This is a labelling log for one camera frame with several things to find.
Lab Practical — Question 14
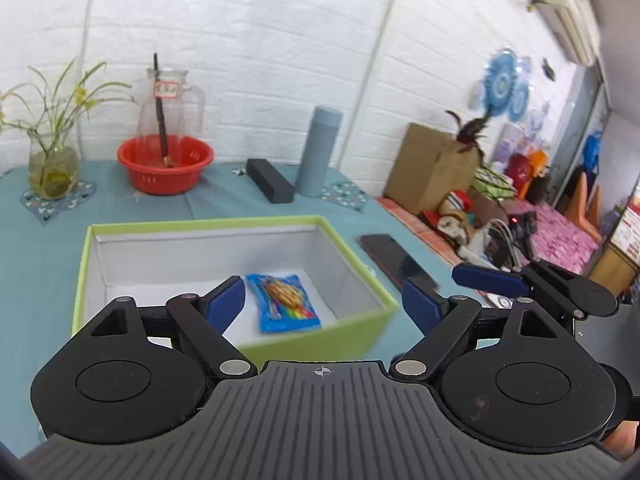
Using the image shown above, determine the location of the red plastic basket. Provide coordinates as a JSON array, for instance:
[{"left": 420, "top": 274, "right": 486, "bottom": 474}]
[{"left": 116, "top": 134, "right": 215, "bottom": 196}]

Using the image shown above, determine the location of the black stirring stick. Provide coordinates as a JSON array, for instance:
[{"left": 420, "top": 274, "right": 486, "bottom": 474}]
[{"left": 153, "top": 52, "right": 172, "bottom": 168}]

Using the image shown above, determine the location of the grey-blue thermos bottle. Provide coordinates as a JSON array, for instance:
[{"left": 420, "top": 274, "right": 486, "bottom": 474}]
[{"left": 295, "top": 106, "right": 343, "bottom": 197}]

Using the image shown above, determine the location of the blue cookie snack packet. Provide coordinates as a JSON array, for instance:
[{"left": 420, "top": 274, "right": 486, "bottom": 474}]
[{"left": 245, "top": 273, "right": 321, "bottom": 334}]

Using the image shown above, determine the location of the patterned heart coaster left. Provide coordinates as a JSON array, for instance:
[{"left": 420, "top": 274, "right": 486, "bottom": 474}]
[{"left": 20, "top": 180, "right": 98, "bottom": 226}]

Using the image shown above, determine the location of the glass vase with plant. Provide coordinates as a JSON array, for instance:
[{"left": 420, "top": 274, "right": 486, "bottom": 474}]
[{"left": 1, "top": 61, "right": 134, "bottom": 200}]

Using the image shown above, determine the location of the patterned heart coaster right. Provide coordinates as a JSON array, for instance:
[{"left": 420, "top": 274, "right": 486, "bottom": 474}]
[{"left": 319, "top": 181, "right": 370, "bottom": 212}]

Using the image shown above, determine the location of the white air conditioner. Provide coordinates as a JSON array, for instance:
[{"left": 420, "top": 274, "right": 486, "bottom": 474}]
[{"left": 536, "top": 0, "right": 601, "bottom": 67}]

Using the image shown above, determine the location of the patterned heart coaster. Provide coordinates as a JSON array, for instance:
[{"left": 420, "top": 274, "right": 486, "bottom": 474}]
[
  {"left": 20, "top": 180, "right": 98, "bottom": 226},
  {"left": 319, "top": 181, "right": 370, "bottom": 212}
]

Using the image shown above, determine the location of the clear glass pitcher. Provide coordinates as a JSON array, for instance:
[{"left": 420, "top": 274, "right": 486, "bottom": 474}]
[{"left": 137, "top": 67, "right": 206, "bottom": 136}]

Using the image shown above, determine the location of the black rectangular box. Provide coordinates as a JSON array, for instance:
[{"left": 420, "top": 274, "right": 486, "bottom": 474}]
[{"left": 246, "top": 158, "right": 295, "bottom": 204}]

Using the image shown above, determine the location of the black smartphone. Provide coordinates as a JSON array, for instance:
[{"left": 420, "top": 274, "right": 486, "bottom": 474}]
[{"left": 358, "top": 234, "right": 439, "bottom": 292}]

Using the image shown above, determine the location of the brown cardboard box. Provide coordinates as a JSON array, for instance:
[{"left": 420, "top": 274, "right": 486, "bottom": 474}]
[{"left": 383, "top": 122, "right": 480, "bottom": 214}]

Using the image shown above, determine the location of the blue paper fan decoration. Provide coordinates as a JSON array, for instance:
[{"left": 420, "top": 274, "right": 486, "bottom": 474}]
[{"left": 483, "top": 49, "right": 533, "bottom": 124}]

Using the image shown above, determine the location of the green cardboard storage box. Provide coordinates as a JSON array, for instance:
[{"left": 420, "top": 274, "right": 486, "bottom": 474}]
[{"left": 72, "top": 216, "right": 398, "bottom": 365}]

